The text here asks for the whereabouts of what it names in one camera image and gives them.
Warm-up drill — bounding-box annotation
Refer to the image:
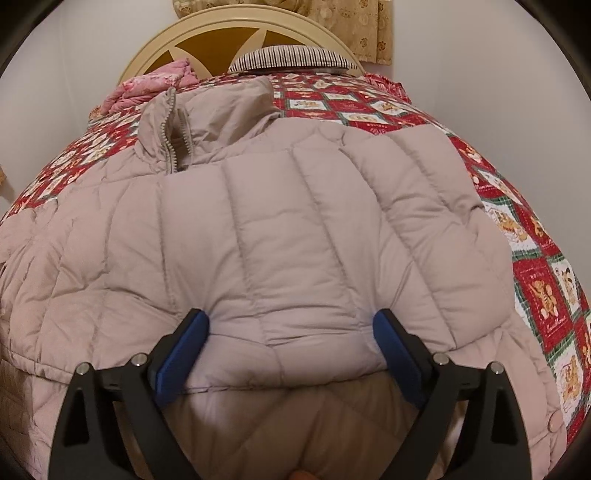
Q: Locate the striped pillow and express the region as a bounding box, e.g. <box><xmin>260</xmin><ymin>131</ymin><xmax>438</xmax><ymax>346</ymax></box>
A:
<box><xmin>228</xmin><ymin>45</ymin><xmax>356</xmax><ymax>73</ymax></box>

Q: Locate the cream wooden headboard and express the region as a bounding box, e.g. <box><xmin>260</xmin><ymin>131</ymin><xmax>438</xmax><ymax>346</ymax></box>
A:
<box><xmin>119</xmin><ymin>4</ymin><xmax>365</xmax><ymax>81</ymax></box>

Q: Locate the yellow curtain behind headboard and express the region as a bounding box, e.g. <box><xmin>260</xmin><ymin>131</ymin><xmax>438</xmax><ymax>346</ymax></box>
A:
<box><xmin>172</xmin><ymin>0</ymin><xmax>394</xmax><ymax>65</ymax></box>

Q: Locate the beige quilted down jacket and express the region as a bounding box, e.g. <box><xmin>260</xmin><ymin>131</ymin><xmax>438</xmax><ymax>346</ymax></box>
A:
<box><xmin>1</xmin><ymin>77</ymin><xmax>567</xmax><ymax>479</ymax></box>

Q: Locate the red patchwork teddy bear quilt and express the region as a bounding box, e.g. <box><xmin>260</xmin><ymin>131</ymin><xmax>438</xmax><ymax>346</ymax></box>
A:
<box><xmin>3</xmin><ymin>71</ymin><xmax>590</xmax><ymax>441</ymax></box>

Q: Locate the pink folded blanket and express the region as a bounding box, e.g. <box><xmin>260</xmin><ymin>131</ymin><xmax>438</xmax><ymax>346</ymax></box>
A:
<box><xmin>89</xmin><ymin>59</ymin><xmax>199</xmax><ymax>119</ymax></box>

